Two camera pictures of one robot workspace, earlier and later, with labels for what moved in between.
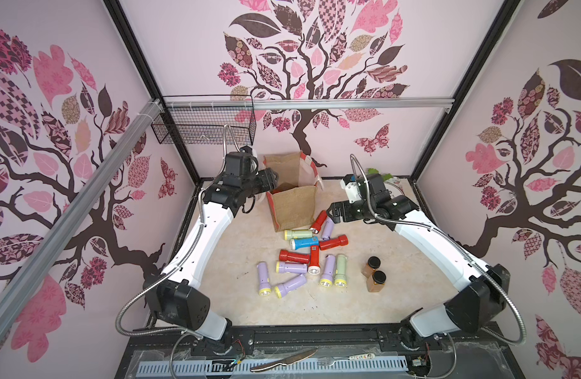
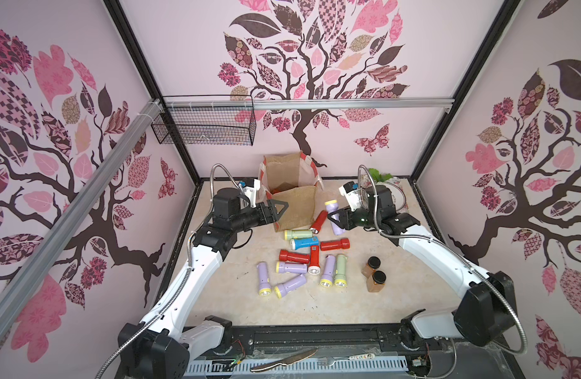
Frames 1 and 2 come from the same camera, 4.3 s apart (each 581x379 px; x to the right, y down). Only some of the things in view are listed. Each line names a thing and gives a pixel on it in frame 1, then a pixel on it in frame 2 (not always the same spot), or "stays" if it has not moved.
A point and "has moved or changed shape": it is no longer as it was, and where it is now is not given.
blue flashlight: (297, 243) stays
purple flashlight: (264, 285) stays
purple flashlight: (327, 228) has moved or changed shape
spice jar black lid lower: (376, 283) stays
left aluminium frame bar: (14, 298) stays
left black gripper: (268, 182) → (271, 215)
